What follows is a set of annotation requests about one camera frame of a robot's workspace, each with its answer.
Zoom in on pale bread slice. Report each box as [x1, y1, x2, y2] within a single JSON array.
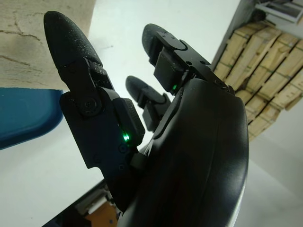
[[0, 0, 95, 92]]

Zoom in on stacked wooden crates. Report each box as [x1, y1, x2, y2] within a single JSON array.
[[213, 21, 303, 142]]

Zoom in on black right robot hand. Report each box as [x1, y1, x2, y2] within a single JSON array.
[[43, 10, 249, 227]]

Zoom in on dark blue plastic tray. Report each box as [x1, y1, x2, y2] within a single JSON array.
[[0, 87, 64, 149]]

